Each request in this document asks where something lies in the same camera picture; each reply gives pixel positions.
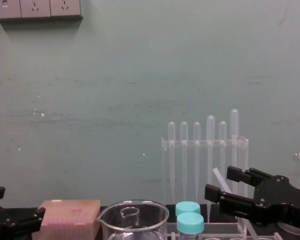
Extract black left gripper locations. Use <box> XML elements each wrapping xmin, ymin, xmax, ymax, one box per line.
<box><xmin>0</xmin><ymin>186</ymin><xmax>47</xmax><ymax>240</ymax></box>

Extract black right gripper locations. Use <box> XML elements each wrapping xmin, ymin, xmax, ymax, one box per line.
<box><xmin>204</xmin><ymin>165</ymin><xmax>300</xmax><ymax>227</ymax></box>

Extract clear glass stirring rod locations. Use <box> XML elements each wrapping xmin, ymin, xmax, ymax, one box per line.
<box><xmin>212</xmin><ymin>166</ymin><xmax>233</xmax><ymax>195</ymax></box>

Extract clear plastic transfer pipette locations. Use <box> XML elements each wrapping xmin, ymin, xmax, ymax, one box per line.
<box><xmin>218</xmin><ymin>120</ymin><xmax>227</xmax><ymax>187</ymax></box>

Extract clear acrylic vial holder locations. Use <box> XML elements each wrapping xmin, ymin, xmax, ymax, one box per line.
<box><xmin>166</xmin><ymin>221</ymin><xmax>283</xmax><ymax>240</ymax></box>

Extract teal capped sample vial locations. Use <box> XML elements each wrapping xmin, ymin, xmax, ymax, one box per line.
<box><xmin>175</xmin><ymin>201</ymin><xmax>201</xmax><ymax>217</ymax></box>
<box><xmin>176</xmin><ymin>212</ymin><xmax>205</xmax><ymax>240</ymax></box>

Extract pink pipette tip box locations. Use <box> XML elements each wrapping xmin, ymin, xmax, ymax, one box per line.
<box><xmin>31</xmin><ymin>198</ymin><xmax>102</xmax><ymax>240</ymax></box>

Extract clear acrylic pipette rack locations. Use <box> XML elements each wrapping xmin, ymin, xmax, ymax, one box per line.
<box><xmin>160</xmin><ymin>135</ymin><xmax>250</xmax><ymax>239</ymax></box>

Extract large glass beaker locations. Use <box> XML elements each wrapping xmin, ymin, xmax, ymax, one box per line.
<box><xmin>97</xmin><ymin>199</ymin><xmax>170</xmax><ymax>240</ymax></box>

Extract small glass beaker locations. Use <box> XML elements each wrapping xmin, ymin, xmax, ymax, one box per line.
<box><xmin>120</xmin><ymin>206</ymin><xmax>141</xmax><ymax>227</ymax></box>

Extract grey wall socket panel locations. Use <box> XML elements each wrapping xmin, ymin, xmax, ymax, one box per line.
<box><xmin>0</xmin><ymin>0</ymin><xmax>84</xmax><ymax>22</ymax></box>

